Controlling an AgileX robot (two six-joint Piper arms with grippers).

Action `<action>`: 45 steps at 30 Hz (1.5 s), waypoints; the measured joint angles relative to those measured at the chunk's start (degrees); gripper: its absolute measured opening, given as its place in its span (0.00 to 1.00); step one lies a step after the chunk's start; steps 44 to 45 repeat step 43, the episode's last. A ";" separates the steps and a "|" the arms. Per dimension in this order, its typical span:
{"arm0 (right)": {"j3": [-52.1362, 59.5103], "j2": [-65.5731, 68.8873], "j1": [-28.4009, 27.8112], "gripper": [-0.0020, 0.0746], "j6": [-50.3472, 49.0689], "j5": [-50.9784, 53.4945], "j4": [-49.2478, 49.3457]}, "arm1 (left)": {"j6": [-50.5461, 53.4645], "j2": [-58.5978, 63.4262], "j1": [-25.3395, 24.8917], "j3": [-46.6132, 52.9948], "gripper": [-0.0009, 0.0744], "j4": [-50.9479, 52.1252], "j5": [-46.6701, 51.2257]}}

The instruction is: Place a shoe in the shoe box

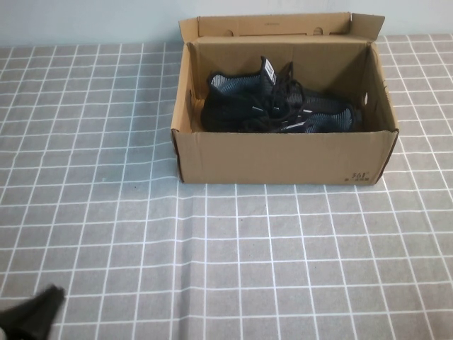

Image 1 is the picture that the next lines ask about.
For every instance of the grey white-grid tablecloth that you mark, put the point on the grey white-grid tablecloth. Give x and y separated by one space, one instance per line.
247 265

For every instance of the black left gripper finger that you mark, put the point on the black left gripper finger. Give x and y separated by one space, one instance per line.
28 308
42 322

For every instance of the black knit sneaker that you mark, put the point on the black knit sneaker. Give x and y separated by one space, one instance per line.
226 106
329 122

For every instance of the brown cardboard shoe box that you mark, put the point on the brown cardboard shoe box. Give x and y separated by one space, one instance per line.
265 159

